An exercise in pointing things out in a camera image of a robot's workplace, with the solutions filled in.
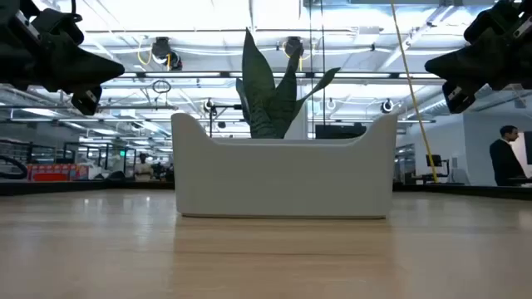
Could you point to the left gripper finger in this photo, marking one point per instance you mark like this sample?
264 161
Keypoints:
75 62
112 76

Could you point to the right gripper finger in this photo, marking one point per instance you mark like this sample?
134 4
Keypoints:
432 73
469 64

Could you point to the grey plastic basket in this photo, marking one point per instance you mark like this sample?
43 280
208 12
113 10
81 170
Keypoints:
282 178

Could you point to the black monitor on stand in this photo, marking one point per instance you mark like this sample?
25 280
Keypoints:
434 160

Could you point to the person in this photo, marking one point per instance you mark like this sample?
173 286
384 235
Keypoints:
505 162
143 170

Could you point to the red storage bins row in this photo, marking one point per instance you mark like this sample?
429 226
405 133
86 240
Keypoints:
54 173

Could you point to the green snake plant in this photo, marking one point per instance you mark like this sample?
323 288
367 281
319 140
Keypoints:
259 91

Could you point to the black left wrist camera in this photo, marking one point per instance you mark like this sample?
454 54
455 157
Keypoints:
58 27

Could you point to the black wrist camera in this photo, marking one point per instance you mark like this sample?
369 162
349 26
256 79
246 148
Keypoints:
490 25
58 27

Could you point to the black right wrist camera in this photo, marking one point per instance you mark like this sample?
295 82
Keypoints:
490 25

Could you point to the black aluminium table frame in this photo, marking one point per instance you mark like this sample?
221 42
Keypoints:
83 187

